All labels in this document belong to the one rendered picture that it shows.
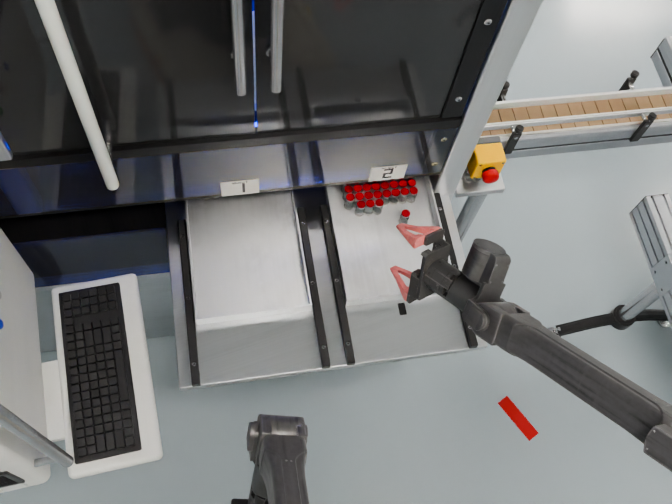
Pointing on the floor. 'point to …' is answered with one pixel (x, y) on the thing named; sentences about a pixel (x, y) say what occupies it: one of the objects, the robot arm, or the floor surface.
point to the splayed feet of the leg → (610, 321)
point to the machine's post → (486, 90)
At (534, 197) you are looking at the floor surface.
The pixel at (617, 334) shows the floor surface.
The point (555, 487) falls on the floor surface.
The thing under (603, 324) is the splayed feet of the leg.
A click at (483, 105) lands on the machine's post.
